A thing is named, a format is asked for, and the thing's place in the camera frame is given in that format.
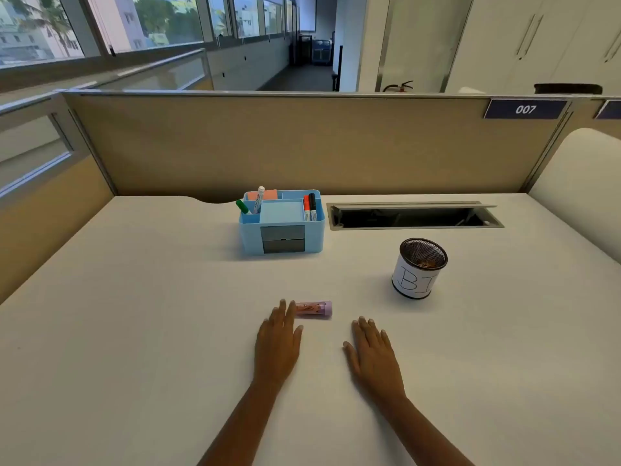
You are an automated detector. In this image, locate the beige glass-topped side partition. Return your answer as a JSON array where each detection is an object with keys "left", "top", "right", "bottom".
[{"left": 0, "top": 91, "right": 115, "bottom": 304}]

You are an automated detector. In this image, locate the frosted glass door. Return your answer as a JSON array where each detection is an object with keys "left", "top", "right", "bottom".
[{"left": 376, "top": 0, "right": 476, "bottom": 93}]

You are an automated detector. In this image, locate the black mesh cup white label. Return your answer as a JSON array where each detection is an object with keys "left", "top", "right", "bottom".
[{"left": 391, "top": 238, "right": 449, "bottom": 300}]

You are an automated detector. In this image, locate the person's left hand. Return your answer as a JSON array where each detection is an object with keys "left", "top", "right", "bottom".
[{"left": 253, "top": 299, "right": 305, "bottom": 386}]

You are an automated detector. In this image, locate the white cabinet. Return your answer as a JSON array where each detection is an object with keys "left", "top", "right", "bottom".
[{"left": 445, "top": 0, "right": 621, "bottom": 95}]

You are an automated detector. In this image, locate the person's right forearm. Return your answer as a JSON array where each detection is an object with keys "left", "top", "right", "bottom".
[{"left": 376, "top": 390, "right": 475, "bottom": 466}]

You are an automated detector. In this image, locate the grey desk cable hatch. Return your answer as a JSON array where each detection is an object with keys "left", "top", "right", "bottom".
[{"left": 325, "top": 201, "right": 505, "bottom": 232}]

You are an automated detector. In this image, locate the blue cart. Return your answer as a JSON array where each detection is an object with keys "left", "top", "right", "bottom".
[{"left": 311, "top": 38, "right": 334, "bottom": 65}]

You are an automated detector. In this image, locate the person's left forearm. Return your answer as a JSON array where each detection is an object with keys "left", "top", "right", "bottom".
[{"left": 197, "top": 378, "right": 285, "bottom": 466}]

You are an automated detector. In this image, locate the beige desk partition panel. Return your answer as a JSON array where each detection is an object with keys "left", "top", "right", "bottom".
[
  {"left": 572, "top": 96, "right": 621, "bottom": 137},
  {"left": 61, "top": 89, "right": 576, "bottom": 202}
]

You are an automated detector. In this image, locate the person's right hand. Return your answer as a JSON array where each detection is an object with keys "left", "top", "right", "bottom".
[{"left": 343, "top": 316, "right": 408, "bottom": 403}]

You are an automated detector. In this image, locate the low glass-topped partition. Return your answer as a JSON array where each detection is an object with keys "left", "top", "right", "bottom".
[{"left": 63, "top": 48, "right": 214, "bottom": 93}]

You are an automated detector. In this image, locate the row of windows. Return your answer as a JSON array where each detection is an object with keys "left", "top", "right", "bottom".
[{"left": 0, "top": 0, "right": 316, "bottom": 69}]

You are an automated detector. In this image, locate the blue sticky note pad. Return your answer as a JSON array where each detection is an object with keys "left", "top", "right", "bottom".
[{"left": 259, "top": 200, "right": 305, "bottom": 224}]

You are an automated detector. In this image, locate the blue desk organizer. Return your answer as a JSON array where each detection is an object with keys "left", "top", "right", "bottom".
[{"left": 238, "top": 189, "right": 325, "bottom": 256}]

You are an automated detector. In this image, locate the black office chair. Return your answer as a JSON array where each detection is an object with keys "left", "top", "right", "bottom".
[{"left": 533, "top": 83, "right": 604, "bottom": 96}]

